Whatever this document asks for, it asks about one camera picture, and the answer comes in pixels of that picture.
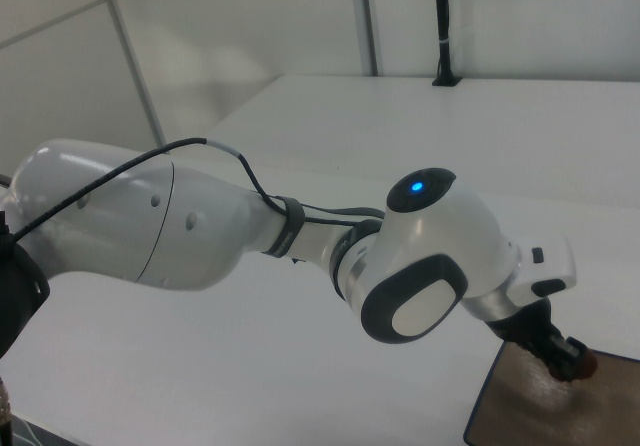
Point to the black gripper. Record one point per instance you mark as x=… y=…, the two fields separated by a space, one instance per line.
x=525 y=328

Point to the small red round food item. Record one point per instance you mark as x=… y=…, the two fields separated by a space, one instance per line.
x=589 y=365

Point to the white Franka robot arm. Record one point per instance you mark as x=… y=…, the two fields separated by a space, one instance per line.
x=200 y=226

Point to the brown square ceramic plate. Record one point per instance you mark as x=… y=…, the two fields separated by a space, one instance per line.
x=550 y=411

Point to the black clamp pole mount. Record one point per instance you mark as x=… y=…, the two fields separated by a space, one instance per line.
x=443 y=26

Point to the grey metal partition post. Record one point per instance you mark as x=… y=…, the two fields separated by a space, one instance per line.
x=132 y=56
x=367 y=21

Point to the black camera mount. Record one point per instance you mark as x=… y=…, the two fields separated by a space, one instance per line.
x=17 y=286

